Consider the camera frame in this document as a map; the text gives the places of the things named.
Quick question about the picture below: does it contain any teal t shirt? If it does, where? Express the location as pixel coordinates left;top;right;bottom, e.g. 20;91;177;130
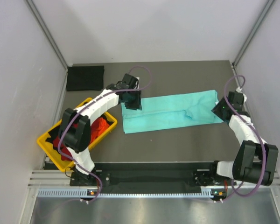
122;90;223;134

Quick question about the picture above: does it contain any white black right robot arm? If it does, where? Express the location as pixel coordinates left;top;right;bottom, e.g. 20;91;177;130
208;91;278;186

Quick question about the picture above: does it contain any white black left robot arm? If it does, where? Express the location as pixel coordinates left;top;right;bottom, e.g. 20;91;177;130
57;73;142;185

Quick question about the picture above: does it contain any orange t shirt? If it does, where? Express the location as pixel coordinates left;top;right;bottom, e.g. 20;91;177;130
90;117;113;143

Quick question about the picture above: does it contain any folded black t shirt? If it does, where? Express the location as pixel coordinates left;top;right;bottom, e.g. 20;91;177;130
66;65;105;91

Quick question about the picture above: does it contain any dark red t shirt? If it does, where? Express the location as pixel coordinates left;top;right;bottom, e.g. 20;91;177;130
52;123;73;161

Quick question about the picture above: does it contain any black t shirt in bin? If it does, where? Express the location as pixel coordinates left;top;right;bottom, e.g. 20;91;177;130
45;126;60;151

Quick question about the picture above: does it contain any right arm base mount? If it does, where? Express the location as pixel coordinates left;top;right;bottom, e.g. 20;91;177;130
193;169;231;186

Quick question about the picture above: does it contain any grey slotted cable duct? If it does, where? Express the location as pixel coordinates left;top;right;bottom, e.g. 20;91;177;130
37;188;227;198

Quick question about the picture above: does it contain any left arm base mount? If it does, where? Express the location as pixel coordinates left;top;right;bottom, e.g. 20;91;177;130
64;167;100;187

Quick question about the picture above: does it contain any aluminium frame rail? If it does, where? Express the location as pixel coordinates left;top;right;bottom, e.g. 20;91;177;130
28;168;280;189

